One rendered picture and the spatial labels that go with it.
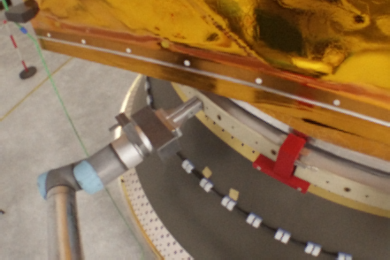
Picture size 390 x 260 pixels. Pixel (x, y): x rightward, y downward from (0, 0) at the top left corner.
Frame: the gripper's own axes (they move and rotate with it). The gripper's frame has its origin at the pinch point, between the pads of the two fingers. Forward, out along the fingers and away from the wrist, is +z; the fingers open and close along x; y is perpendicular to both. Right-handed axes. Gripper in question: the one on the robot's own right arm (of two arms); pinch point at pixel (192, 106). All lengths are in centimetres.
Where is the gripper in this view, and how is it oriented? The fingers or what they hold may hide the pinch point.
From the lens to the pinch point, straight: 67.4
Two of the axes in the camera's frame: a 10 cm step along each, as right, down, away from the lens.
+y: 1.9, 6.3, 7.5
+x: 5.7, 5.5, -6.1
